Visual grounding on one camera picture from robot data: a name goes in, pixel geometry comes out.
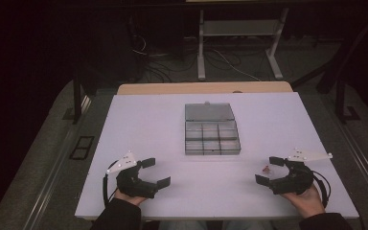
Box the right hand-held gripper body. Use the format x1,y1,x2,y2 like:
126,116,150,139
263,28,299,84
268,148,334,196

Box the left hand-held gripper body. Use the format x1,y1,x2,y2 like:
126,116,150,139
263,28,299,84
105,150,159,199

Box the person's left hand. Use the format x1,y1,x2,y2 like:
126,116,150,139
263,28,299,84
113,189,149,207

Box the person's right hand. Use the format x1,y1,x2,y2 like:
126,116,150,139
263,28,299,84
280,183,327,220

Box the clear plastic compartment box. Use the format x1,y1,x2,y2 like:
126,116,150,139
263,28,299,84
184,101,242,156

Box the black metal stand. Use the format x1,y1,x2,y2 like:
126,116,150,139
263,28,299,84
72,75,92,125
334,78,361,125

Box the wooden table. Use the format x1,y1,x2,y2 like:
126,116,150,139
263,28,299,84
117,80,294,96

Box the white metal stand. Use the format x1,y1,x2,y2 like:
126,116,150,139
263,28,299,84
196,8,290,81

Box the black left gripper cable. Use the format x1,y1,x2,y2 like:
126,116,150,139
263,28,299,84
102,159,120,208

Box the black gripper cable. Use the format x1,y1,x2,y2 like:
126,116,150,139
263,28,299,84
102,159,120,208
311,170,332,209

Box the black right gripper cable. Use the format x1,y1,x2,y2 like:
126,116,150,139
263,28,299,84
311,170,332,209

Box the black floor cables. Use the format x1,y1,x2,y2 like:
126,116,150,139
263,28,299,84
130,32,202,84

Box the white floor cable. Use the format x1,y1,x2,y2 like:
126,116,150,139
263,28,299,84
211,47,264,82

